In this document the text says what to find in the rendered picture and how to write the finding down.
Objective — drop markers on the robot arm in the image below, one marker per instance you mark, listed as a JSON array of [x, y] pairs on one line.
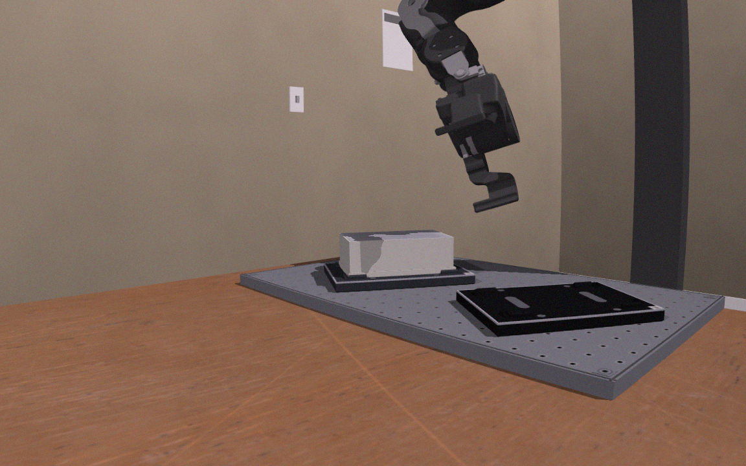
[[449, 53]]

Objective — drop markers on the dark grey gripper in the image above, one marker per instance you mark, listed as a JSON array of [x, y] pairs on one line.
[[483, 100]]

